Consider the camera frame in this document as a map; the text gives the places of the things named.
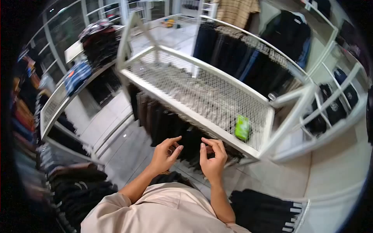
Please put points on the person's right hand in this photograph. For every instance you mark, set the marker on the person's right hand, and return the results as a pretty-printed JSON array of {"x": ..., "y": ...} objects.
[{"x": 215, "y": 164}]

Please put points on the white mesh clothing rack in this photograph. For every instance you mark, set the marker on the white mesh clothing rack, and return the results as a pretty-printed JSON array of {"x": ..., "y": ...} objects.
[{"x": 201, "y": 96}]

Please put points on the white shelf with dark shirts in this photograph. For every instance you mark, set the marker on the white shelf with dark shirts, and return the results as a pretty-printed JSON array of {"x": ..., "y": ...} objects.
[{"x": 335, "y": 104}]

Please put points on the person's left fingers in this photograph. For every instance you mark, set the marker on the person's left fingers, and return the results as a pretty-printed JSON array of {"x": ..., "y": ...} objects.
[{"x": 171, "y": 150}]

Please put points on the person's left thumb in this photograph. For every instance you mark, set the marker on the person's left thumb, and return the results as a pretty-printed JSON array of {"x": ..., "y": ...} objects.
[{"x": 177, "y": 153}]

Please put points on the person's body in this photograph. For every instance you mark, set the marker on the person's body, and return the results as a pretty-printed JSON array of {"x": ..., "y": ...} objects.
[{"x": 163, "y": 212}]

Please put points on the person's left hand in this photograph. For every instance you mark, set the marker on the person's left hand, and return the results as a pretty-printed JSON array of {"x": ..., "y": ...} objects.
[{"x": 161, "y": 158}]

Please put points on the white rack with folded clothes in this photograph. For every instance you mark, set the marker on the white rack with folded clothes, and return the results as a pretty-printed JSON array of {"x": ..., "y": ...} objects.
[{"x": 84, "y": 72}]

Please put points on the person's right index finger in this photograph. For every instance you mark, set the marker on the person's right index finger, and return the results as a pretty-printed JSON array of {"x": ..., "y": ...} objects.
[{"x": 215, "y": 142}]

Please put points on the striped beige shirt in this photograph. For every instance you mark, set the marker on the striped beige shirt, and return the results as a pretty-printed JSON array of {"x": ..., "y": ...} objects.
[{"x": 236, "y": 13}]

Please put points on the rail of colourful clothes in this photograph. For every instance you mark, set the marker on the rail of colourful clothes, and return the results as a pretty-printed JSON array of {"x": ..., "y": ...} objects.
[{"x": 24, "y": 116}]

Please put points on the person's right thumb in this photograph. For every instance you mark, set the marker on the person's right thumb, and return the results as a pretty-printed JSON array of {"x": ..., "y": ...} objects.
[{"x": 203, "y": 153}]

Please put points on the dark hanging jacket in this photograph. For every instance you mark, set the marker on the dark hanging jacket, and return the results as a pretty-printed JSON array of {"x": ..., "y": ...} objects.
[{"x": 287, "y": 35}]

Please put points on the dark garments with white stripes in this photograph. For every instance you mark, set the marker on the dark garments with white stripes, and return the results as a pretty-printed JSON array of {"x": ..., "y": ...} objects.
[{"x": 262, "y": 209}]

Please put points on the curved rail of dark garments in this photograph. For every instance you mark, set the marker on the curved rail of dark garments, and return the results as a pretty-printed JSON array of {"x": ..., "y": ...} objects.
[{"x": 247, "y": 61}]

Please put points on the person's left index finger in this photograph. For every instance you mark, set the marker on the person's left index finger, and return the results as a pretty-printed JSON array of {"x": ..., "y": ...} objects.
[{"x": 170, "y": 140}]

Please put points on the person's legs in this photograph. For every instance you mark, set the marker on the person's legs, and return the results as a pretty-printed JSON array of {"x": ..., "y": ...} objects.
[{"x": 172, "y": 177}]

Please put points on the row of dark hanging trousers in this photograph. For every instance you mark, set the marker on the row of dark hanging trousers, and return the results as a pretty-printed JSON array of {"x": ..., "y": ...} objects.
[{"x": 169, "y": 128}]

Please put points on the person's right fingers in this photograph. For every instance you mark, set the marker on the person's right fingers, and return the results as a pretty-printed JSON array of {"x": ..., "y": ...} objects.
[{"x": 210, "y": 152}]

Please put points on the green packet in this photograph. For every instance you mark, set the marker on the green packet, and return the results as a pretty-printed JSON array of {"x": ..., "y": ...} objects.
[{"x": 242, "y": 127}]

